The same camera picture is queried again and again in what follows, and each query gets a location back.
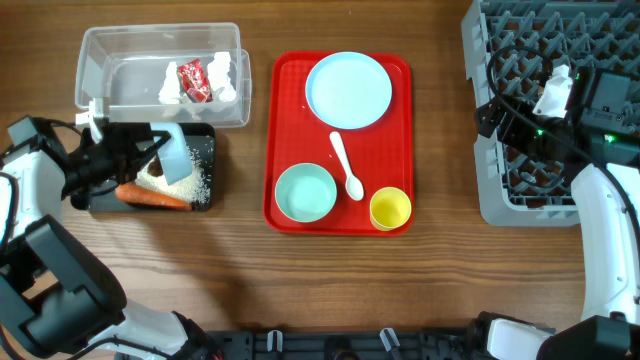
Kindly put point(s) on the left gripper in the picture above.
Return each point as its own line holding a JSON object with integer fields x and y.
{"x": 124, "y": 152}

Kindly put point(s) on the clear plastic bin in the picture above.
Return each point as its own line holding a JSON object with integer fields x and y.
{"x": 127, "y": 65}

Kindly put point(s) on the light blue bowl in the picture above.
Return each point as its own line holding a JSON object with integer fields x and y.
{"x": 174, "y": 155}

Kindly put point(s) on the yellow cup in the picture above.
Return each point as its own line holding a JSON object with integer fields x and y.
{"x": 390, "y": 208}

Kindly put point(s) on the white rice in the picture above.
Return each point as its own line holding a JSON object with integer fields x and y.
{"x": 194, "y": 189}

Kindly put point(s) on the red serving tray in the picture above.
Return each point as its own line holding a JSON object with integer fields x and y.
{"x": 381, "y": 154}

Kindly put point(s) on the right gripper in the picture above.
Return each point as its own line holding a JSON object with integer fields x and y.
{"x": 498, "y": 108}

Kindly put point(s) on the red snack wrapper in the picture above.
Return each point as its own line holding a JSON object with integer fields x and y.
{"x": 194, "y": 81}

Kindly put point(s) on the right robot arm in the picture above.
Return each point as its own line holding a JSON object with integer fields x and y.
{"x": 572, "y": 124}

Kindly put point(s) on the black plastic tray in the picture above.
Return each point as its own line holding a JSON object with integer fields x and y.
{"x": 102, "y": 198}

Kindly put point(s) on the brown mushroom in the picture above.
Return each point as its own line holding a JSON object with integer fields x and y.
{"x": 154, "y": 168}

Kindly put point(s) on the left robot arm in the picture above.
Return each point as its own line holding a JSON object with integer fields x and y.
{"x": 56, "y": 296}

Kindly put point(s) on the white plastic spoon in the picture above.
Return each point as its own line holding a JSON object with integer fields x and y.
{"x": 353, "y": 185}

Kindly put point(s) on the orange carrot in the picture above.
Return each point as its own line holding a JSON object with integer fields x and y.
{"x": 136, "y": 195}

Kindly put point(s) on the grey dishwasher rack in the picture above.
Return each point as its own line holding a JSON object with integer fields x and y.
{"x": 508, "y": 46}

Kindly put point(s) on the white tissue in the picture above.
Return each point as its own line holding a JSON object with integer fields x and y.
{"x": 218, "y": 71}

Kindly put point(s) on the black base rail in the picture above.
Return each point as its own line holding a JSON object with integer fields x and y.
{"x": 430, "y": 344}

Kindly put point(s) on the green bowl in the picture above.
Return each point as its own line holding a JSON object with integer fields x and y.
{"x": 305, "y": 192}

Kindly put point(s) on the light blue plate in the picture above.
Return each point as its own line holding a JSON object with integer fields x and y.
{"x": 348, "y": 90}

